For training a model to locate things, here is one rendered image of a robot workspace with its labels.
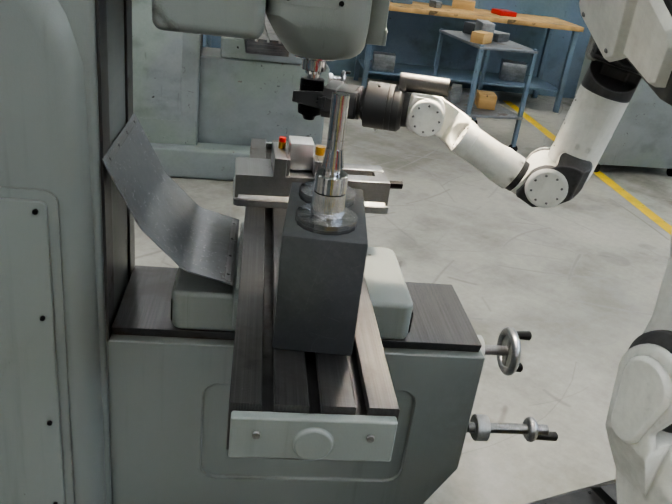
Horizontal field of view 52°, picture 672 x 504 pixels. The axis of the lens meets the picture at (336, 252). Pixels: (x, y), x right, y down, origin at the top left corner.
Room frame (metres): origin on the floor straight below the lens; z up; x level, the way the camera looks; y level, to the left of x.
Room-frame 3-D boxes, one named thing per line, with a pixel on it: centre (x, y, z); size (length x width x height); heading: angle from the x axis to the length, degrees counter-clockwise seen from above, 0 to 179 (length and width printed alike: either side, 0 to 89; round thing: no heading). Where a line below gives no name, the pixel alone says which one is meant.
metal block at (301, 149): (1.49, 0.11, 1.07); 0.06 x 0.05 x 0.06; 11
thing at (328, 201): (0.92, 0.02, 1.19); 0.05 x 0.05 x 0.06
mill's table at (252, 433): (1.33, 0.08, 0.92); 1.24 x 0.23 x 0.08; 8
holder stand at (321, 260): (0.97, 0.02, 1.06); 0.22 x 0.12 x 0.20; 3
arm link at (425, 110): (1.32, -0.12, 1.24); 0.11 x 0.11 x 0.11; 83
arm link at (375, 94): (1.34, 0.00, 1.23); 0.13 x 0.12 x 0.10; 173
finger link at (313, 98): (1.32, 0.09, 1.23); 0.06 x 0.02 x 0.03; 83
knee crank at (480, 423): (1.29, -0.46, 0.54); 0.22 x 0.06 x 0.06; 98
